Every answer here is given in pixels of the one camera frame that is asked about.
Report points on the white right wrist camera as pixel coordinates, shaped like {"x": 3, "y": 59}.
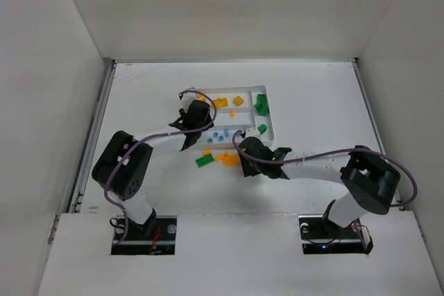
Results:
{"x": 252, "y": 132}

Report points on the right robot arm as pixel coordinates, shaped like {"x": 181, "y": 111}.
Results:
{"x": 371, "y": 182}

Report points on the light blue lego pieces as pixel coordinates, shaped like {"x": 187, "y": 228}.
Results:
{"x": 218, "y": 136}

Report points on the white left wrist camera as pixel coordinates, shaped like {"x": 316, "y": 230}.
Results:
{"x": 188, "y": 94}

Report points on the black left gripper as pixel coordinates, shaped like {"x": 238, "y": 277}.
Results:
{"x": 189, "y": 137}

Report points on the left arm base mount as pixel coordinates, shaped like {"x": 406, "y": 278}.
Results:
{"x": 160, "y": 241}

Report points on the small green lego brick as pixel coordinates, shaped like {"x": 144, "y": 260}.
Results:
{"x": 262, "y": 128}

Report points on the white divided sorting tray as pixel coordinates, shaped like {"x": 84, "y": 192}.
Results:
{"x": 246, "y": 115}

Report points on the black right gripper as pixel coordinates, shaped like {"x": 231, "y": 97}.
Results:
{"x": 248, "y": 163}

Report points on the orange lego pieces pile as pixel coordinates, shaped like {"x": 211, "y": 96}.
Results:
{"x": 228, "y": 159}

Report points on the green lego plate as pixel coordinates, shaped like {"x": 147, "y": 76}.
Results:
{"x": 261, "y": 105}

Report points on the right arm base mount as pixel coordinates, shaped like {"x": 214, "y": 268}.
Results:
{"x": 317, "y": 237}

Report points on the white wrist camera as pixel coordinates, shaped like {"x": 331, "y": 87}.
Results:
{"x": 188, "y": 94}
{"x": 252, "y": 132}

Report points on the small yellow lego brick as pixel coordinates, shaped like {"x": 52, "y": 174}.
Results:
{"x": 238, "y": 101}

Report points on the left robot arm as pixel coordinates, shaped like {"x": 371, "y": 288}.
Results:
{"x": 121, "y": 168}

